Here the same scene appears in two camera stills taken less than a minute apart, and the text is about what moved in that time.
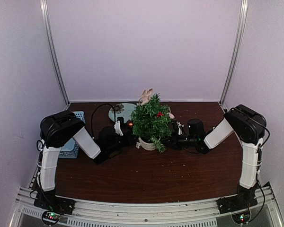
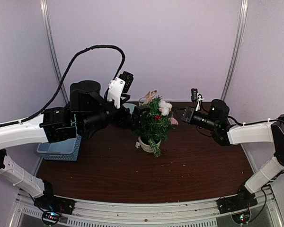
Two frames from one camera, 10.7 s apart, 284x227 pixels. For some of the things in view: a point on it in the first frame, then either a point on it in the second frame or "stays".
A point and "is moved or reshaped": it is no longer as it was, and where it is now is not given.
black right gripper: (173, 143) -> (188, 114)
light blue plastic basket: (70, 150) stays
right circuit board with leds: (241, 218) stays
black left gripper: (130, 139) -> (136, 120)
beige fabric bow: (145, 96) is moved or reshaped
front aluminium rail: (261, 211) stays
